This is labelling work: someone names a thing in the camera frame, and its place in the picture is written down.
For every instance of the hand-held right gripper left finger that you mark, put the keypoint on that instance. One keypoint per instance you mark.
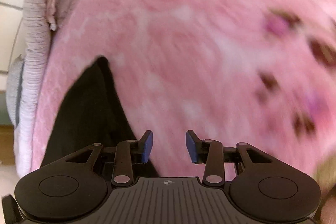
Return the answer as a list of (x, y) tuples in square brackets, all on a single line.
[(147, 148)]

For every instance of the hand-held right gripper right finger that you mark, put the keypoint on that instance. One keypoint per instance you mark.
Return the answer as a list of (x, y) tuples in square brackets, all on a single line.
[(192, 148)]

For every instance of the black garment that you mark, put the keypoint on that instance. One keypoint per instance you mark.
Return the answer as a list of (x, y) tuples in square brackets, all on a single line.
[(86, 113)]

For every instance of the pink rose-patterned blanket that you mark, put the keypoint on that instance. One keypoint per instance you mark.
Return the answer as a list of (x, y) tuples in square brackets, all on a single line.
[(183, 43)]

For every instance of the pale striped quilt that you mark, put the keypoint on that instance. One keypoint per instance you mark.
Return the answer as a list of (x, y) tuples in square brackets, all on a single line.
[(36, 29)]

